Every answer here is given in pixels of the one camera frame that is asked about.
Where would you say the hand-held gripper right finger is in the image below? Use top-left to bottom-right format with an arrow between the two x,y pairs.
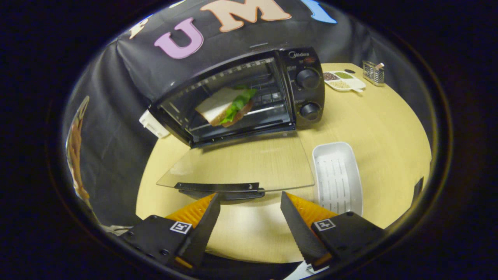
280,191 -> 386,272

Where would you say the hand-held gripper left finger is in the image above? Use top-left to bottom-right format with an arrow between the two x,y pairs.
118,193 -> 221,270

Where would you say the sandwich with green lettuce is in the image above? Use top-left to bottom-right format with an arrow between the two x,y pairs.
195,86 -> 258,128

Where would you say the black toaster oven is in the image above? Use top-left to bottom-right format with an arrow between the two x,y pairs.
148,47 -> 326,201

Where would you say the white bread toaster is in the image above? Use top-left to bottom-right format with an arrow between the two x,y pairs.
139,110 -> 170,139

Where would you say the white ribbed plastic tray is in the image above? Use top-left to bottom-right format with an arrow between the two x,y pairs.
312,142 -> 364,217

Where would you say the black backdrop cloth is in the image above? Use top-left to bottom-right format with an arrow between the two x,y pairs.
62,0 -> 434,230

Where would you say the thin printed panel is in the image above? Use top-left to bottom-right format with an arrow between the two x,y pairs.
65,96 -> 94,210

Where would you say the white sectioned dish of grains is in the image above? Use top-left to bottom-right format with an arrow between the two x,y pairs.
323,70 -> 366,93

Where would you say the wire mesh holder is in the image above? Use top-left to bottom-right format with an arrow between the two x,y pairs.
362,60 -> 386,86

